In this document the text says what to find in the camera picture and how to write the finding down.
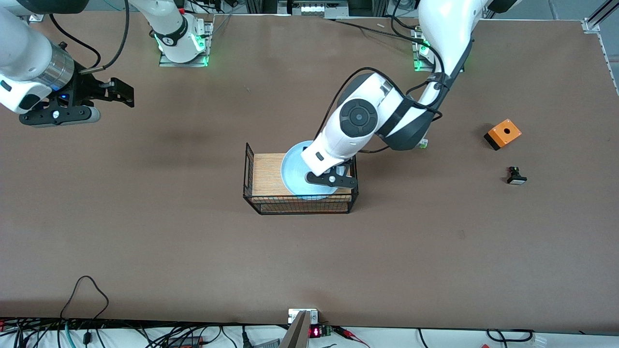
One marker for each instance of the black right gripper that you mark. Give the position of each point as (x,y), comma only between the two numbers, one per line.
(86,90)

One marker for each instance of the red digit display module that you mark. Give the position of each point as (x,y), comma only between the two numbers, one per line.
(315,332)

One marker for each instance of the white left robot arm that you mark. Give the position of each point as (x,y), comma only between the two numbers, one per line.
(358,121)

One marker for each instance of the red clip lead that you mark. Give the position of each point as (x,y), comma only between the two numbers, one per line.
(348,332)

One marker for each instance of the white socket box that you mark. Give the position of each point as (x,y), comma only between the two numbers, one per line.
(314,316)

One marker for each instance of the black square white-top button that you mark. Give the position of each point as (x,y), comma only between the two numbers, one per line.
(516,178)

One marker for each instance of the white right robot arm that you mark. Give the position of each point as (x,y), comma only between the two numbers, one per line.
(19,53)

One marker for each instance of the aluminium corner bracket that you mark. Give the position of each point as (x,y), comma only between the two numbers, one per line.
(37,18)
(591,26)

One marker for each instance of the grey metal camera bar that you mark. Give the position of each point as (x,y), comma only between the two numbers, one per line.
(297,333)

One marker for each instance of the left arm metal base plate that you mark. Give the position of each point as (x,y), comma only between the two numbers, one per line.
(420,67)

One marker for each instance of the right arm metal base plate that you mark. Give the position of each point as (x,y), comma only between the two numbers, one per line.
(167,62)

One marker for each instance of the light blue plate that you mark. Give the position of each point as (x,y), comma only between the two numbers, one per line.
(292,174)

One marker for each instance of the aluminium frame rail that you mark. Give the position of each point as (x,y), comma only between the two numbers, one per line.
(314,8)

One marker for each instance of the orange button enclosure box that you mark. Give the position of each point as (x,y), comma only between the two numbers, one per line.
(504,133)

